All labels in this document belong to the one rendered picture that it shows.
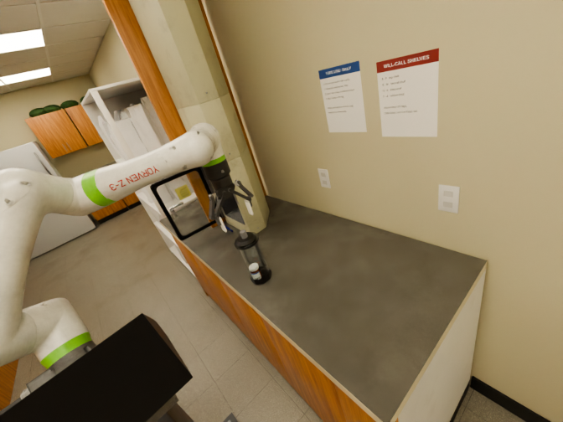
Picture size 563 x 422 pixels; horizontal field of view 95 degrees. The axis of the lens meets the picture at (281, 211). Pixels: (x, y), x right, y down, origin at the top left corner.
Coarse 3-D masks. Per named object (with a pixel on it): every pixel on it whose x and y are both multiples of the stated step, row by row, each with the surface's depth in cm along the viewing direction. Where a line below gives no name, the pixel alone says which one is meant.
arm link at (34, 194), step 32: (0, 192) 62; (32, 192) 65; (64, 192) 74; (0, 224) 63; (32, 224) 67; (0, 256) 63; (0, 288) 64; (0, 320) 64; (32, 320) 73; (0, 352) 65
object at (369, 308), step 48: (192, 240) 171; (288, 240) 142; (336, 240) 131; (384, 240) 121; (240, 288) 120; (288, 288) 112; (336, 288) 105; (384, 288) 98; (432, 288) 93; (288, 336) 92; (336, 336) 87; (384, 336) 83; (432, 336) 79; (336, 384) 78; (384, 384) 71
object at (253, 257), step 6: (240, 246) 108; (246, 246) 107; (252, 246) 109; (258, 246) 112; (240, 252) 111; (246, 252) 110; (252, 252) 110; (258, 252) 112; (246, 258) 111; (252, 258) 111; (258, 258) 113; (264, 258) 117; (246, 264) 114; (252, 264) 113; (258, 264) 113; (264, 264) 116; (252, 270) 115; (258, 270) 115; (264, 270) 116; (252, 276) 117; (258, 276) 116; (264, 276) 117
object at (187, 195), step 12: (180, 180) 153; (192, 180) 157; (168, 192) 151; (180, 192) 155; (192, 192) 159; (204, 192) 163; (168, 204) 153; (180, 204) 157; (192, 204) 161; (204, 204) 165; (180, 216) 159; (192, 216) 163; (204, 216) 167; (180, 228) 161; (192, 228) 165
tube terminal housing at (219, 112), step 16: (224, 96) 131; (192, 112) 130; (208, 112) 122; (224, 112) 127; (224, 128) 129; (240, 128) 149; (224, 144) 131; (240, 144) 143; (240, 160) 139; (240, 176) 141; (256, 176) 162; (240, 192) 143; (256, 192) 155; (240, 208) 146; (256, 208) 153; (240, 224) 160; (256, 224) 155
